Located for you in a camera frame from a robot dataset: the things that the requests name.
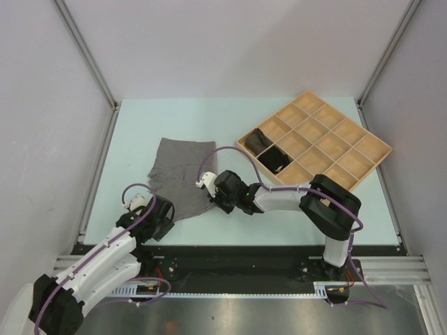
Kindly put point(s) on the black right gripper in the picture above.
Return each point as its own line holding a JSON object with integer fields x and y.
{"x": 216, "y": 200}

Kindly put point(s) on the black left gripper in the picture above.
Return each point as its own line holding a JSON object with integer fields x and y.
{"x": 167, "y": 225}

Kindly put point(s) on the grey striped underwear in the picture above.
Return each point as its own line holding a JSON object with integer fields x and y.
{"x": 174, "y": 175}

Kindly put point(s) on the black underwear beige waistband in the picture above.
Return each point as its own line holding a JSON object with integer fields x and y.
{"x": 274, "y": 159}

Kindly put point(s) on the brown underwear beige waistband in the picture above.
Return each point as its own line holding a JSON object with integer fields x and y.
{"x": 256, "y": 142}

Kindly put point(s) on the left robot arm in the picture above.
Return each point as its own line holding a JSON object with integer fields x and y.
{"x": 61, "y": 302}

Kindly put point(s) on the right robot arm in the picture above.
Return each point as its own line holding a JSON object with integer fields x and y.
{"x": 329, "y": 206}

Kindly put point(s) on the wooden compartment tray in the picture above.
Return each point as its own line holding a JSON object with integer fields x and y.
{"x": 319, "y": 139}

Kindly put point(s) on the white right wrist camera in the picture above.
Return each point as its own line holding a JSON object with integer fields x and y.
{"x": 206, "y": 181}

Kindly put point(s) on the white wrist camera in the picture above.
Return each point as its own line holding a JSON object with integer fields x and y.
{"x": 136, "y": 203}
{"x": 206, "y": 181}

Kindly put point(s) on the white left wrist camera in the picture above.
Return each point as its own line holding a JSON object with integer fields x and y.
{"x": 136, "y": 203}

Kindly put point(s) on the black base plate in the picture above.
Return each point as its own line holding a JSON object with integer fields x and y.
{"x": 238, "y": 271}

